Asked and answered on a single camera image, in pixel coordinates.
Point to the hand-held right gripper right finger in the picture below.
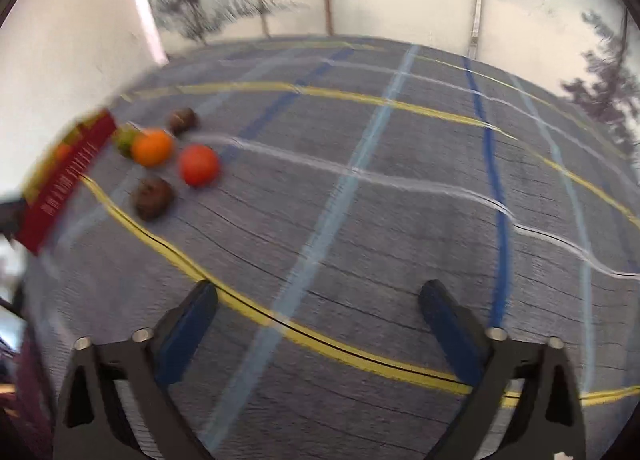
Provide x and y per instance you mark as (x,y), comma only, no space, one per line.
(452,335)

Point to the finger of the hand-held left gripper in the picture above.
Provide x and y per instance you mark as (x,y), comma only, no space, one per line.
(11,220)

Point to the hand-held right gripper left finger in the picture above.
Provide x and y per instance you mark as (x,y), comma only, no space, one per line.
(186,335)

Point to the red cardboard box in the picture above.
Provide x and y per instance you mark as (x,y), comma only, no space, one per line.
(55,180)

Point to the green fruit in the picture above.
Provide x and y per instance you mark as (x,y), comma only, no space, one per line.
(125,140)

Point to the dark brown round fruit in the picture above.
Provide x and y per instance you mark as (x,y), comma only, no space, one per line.
(153,197)
(182,121)

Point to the orange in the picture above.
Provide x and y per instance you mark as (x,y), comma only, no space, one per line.
(152,148)

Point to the red tomato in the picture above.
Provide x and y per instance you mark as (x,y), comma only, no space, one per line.
(199,165)

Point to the plaid grey blanket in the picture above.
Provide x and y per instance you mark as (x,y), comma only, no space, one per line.
(330,240)

